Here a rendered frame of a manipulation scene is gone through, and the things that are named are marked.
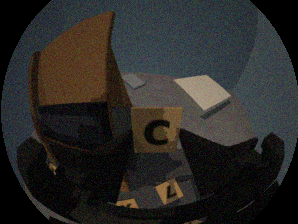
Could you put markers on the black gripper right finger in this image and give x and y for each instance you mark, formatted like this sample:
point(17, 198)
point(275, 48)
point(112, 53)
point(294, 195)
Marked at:
point(210, 161)

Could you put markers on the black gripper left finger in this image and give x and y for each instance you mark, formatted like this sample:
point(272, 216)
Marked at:
point(104, 165)

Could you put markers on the beige flat rectangular block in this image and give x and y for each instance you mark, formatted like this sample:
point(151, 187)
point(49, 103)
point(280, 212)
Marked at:
point(202, 92)

